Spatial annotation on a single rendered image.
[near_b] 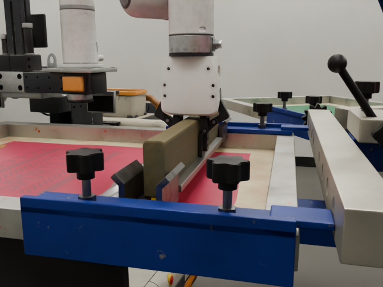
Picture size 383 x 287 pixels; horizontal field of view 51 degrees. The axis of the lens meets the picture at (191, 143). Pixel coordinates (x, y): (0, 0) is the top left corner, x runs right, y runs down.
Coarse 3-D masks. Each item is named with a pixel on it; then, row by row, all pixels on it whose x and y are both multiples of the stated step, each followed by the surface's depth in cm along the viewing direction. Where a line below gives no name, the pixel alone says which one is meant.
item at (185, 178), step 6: (216, 138) 85; (210, 144) 80; (216, 144) 80; (210, 150) 74; (204, 156) 70; (210, 156) 74; (198, 162) 66; (204, 162) 68; (192, 168) 62; (198, 168) 64; (186, 174) 59; (192, 174) 60; (180, 180) 56; (186, 180) 56; (180, 186) 54
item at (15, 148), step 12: (12, 144) 99; (24, 144) 99; (36, 144) 99; (48, 144) 99; (60, 144) 99; (0, 156) 87; (12, 156) 87; (120, 156) 87; (132, 156) 87; (216, 156) 87; (108, 168) 77; (120, 168) 77; (204, 168) 77
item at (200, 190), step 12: (96, 180) 70; (108, 180) 70; (192, 180) 70; (204, 180) 70; (0, 192) 63; (12, 192) 63; (72, 192) 63; (96, 192) 63; (180, 192) 63; (192, 192) 63; (204, 192) 63; (216, 192) 63; (216, 204) 58
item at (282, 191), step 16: (0, 128) 106; (16, 128) 108; (32, 128) 107; (48, 128) 106; (64, 128) 104; (80, 128) 103; (96, 128) 102; (112, 128) 101; (128, 128) 101; (144, 128) 101; (160, 128) 101; (224, 144) 95; (240, 144) 95; (256, 144) 94; (272, 144) 93; (288, 144) 82; (288, 160) 69; (272, 176) 60; (288, 176) 60; (272, 192) 52; (288, 192) 52; (0, 208) 47; (16, 208) 47; (0, 224) 47; (16, 224) 47
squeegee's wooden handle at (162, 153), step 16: (176, 128) 59; (192, 128) 64; (144, 144) 50; (160, 144) 50; (176, 144) 55; (192, 144) 65; (144, 160) 51; (160, 160) 50; (176, 160) 55; (192, 160) 65; (144, 176) 51; (160, 176) 51; (144, 192) 52
